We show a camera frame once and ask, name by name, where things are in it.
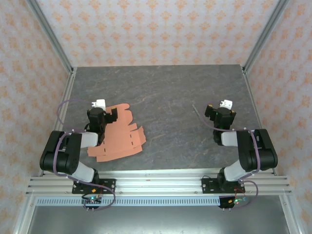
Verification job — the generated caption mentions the aluminium side rail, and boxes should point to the aluminium side rail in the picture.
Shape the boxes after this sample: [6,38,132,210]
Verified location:
[242,65,278,176]
[39,67,78,176]

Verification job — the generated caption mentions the grey metal sheet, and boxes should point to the grey metal sheet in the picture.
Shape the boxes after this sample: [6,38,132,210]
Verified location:
[24,206,291,234]

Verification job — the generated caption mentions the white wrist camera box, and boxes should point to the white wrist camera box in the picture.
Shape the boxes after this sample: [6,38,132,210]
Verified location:
[218,99,233,110]
[91,98,106,111]

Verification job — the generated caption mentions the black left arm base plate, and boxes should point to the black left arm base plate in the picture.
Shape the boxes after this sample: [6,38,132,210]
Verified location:
[72,178,117,195]

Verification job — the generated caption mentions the orange paper box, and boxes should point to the orange paper box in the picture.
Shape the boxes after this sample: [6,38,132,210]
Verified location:
[87,103,147,163]

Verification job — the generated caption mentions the aluminium mounting rail beam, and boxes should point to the aluminium mounting rail beam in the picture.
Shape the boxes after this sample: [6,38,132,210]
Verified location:
[25,167,293,196]

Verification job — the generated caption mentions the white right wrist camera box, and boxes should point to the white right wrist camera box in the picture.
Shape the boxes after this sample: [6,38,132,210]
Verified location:
[218,99,233,110]

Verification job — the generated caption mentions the grey slotted cable duct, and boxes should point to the grey slotted cable duct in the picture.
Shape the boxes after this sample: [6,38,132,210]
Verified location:
[36,197,222,207]

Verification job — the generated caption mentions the aluminium frame post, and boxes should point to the aluminium frame post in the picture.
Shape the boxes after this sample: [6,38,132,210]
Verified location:
[242,0,292,74]
[25,0,75,74]

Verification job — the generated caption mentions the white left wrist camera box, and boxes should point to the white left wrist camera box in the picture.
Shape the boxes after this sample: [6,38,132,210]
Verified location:
[91,98,106,111]

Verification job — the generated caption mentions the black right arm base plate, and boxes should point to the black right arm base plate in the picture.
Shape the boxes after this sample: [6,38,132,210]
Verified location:
[201,177,244,195]

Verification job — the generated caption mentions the aluminium frame leg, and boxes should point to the aluminium frame leg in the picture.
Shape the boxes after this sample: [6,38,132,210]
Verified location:
[279,195,300,234]
[13,195,37,234]

